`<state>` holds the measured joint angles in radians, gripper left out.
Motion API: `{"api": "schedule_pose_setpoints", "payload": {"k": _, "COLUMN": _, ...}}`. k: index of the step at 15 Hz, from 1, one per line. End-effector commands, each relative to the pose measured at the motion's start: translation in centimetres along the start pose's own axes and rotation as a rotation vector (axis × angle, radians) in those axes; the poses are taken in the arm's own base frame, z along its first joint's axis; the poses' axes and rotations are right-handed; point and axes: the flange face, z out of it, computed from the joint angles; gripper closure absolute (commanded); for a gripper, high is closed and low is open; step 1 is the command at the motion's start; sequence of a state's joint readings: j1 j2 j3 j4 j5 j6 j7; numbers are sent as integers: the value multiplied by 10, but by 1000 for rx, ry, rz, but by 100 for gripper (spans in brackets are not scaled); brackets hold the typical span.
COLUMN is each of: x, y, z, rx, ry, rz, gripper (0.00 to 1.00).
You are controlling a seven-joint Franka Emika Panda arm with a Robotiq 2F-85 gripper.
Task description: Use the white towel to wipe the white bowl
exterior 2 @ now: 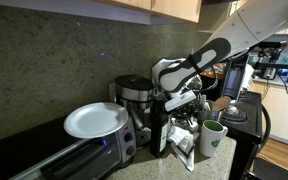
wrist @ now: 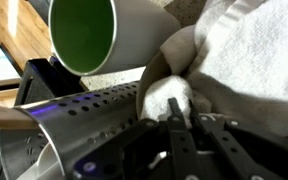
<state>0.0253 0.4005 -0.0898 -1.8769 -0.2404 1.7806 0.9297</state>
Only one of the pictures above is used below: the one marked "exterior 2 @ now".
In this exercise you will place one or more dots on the wooden spatula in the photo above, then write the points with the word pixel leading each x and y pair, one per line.
pixel 221 103

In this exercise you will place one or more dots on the black camera stand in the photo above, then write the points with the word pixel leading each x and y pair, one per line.
pixel 267 65

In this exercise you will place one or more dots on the grey socket box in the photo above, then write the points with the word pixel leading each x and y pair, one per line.
pixel 270 73

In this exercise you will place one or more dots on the black coil burner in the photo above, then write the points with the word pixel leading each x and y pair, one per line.
pixel 239 117

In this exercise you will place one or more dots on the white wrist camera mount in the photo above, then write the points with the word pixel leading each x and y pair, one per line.
pixel 180 101

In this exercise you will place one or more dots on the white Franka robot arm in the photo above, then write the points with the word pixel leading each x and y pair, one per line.
pixel 250 23

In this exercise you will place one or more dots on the dark glass bottle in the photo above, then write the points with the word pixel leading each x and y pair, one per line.
pixel 159 133

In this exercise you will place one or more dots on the white towel with black stripe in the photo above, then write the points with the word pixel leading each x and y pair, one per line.
pixel 184 146

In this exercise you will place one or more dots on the black silver toaster oven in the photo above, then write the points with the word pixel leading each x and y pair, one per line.
pixel 34 146

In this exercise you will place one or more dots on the silver black coffee maker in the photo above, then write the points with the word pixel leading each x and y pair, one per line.
pixel 134 90

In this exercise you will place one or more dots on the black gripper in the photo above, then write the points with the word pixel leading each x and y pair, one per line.
pixel 182 111

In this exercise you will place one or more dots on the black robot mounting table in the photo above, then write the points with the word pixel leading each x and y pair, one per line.
pixel 270 171

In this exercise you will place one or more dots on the orange pot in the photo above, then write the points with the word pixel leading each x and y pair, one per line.
pixel 220 75

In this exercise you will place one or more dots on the black stove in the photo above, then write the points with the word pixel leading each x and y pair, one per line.
pixel 247 131

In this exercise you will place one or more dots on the white plate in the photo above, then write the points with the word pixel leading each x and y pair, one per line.
pixel 94 120

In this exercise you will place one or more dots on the white mug green inside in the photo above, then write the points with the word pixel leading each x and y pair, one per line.
pixel 210 140

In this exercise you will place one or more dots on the clear glass ball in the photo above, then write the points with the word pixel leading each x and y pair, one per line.
pixel 231 110

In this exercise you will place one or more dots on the perforated metal utensil holder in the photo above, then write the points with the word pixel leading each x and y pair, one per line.
pixel 214 116

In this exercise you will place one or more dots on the white base cabinet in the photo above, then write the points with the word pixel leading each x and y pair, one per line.
pixel 280 113

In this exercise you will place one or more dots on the white container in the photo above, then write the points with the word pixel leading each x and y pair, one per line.
pixel 249 75

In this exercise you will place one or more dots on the wooden wall cabinet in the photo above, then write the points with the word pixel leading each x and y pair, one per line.
pixel 170 8

